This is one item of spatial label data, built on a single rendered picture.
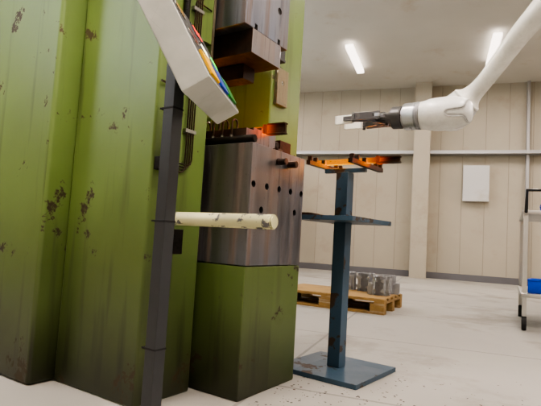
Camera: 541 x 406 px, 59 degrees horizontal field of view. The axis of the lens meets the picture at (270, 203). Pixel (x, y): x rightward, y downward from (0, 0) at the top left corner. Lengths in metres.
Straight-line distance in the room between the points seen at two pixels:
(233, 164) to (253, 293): 0.48
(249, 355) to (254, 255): 0.36
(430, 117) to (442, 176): 8.31
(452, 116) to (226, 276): 0.93
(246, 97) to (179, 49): 1.08
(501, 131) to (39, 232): 9.05
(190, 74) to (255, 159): 0.60
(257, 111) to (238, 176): 0.57
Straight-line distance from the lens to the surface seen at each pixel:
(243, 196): 1.74
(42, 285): 1.96
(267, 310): 1.87
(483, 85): 1.75
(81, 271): 1.90
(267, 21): 2.04
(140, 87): 1.78
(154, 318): 1.38
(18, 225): 2.07
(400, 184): 9.91
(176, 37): 1.29
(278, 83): 2.27
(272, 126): 1.91
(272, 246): 1.85
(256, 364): 1.86
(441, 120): 1.60
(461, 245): 9.81
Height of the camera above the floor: 0.57
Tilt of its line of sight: 4 degrees up
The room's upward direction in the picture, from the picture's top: 3 degrees clockwise
